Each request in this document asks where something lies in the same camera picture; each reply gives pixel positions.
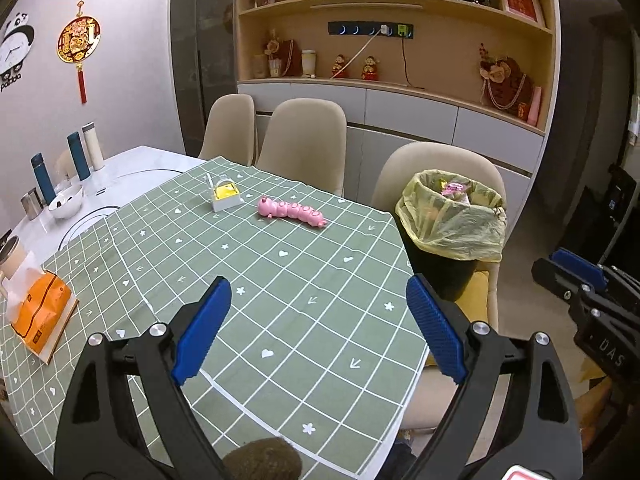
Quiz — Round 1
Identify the purple snack wrapper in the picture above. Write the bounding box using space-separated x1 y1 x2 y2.
440 182 473 203

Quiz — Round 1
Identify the white thermos bottle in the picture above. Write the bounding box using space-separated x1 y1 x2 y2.
81 121 106 171

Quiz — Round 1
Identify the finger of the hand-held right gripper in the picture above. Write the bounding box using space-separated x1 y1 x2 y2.
531 257 609 322
549 247 640 302

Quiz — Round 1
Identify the brown handbag with flowers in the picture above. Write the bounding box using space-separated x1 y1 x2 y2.
479 44 535 113

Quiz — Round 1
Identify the white low cabinet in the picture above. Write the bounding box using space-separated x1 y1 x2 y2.
237 80 547 221

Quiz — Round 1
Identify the red framed picture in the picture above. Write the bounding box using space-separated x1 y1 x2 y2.
496 0 545 28

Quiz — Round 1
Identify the pink snack packet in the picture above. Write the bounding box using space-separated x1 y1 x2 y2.
257 196 328 230

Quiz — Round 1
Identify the brown fuzzy cloth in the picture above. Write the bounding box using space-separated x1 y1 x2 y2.
222 437 303 480

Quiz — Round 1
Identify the tall teal thermos bottle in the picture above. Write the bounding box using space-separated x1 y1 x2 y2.
66 131 92 182

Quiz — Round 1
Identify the white round turntable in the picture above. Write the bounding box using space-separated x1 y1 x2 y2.
57 167 201 253

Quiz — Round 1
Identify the white cup with lid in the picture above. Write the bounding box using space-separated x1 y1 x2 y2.
0 236 27 291

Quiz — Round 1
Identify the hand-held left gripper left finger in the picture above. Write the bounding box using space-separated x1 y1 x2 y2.
54 275 233 480

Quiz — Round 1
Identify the black power strip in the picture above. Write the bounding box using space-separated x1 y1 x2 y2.
327 21 416 41

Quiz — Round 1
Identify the clear packet with yellow label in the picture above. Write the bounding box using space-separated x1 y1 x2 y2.
205 172 245 213

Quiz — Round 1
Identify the red gold wall ornament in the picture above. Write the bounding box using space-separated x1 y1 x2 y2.
56 1 103 106

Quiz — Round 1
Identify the steel cup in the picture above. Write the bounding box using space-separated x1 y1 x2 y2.
20 187 46 221

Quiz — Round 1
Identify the red white packet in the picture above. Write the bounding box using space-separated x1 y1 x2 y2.
502 465 551 480

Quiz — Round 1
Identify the wooden wall shelf unit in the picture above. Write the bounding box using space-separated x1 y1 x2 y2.
234 0 558 136

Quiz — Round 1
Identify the short teal thermos bottle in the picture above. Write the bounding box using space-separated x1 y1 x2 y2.
30 152 57 206

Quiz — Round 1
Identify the yellow seat cushion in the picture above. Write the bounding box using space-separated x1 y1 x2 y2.
455 270 490 321

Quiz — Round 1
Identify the cardboard box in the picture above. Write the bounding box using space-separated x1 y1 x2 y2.
570 355 618 411

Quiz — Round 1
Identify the flower vase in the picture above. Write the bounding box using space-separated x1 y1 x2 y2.
265 30 282 78

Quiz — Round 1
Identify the white cable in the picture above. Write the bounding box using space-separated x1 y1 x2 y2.
330 35 383 80

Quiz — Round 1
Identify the white bowl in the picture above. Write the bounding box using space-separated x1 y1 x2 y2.
47 183 85 220

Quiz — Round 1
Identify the green checked tablecloth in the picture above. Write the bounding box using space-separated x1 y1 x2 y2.
0 156 431 478

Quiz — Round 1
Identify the black cable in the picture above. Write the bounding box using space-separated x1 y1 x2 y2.
402 37 426 91

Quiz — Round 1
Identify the orange tissue pack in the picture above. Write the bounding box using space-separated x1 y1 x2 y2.
5 255 81 366

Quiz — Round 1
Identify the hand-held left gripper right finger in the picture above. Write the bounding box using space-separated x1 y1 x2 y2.
405 274 586 480

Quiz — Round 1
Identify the beige dining chair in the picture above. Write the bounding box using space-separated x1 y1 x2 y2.
54 150 76 181
197 94 257 168
370 142 507 431
255 98 348 198

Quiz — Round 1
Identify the black trash bin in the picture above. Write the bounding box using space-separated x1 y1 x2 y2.
402 232 478 303

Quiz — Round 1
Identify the dark red bag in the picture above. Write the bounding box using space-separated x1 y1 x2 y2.
277 40 302 77

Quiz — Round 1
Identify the yellow bin liner bag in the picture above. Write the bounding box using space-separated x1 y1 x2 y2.
395 170 508 262

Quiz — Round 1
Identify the dark blue cloth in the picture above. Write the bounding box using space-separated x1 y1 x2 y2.
385 440 418 480

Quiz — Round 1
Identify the panda wall clock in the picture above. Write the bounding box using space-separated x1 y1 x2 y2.
0 11 37 93

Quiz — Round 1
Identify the black equipment case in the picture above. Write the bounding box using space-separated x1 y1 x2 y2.
597 162 640 281

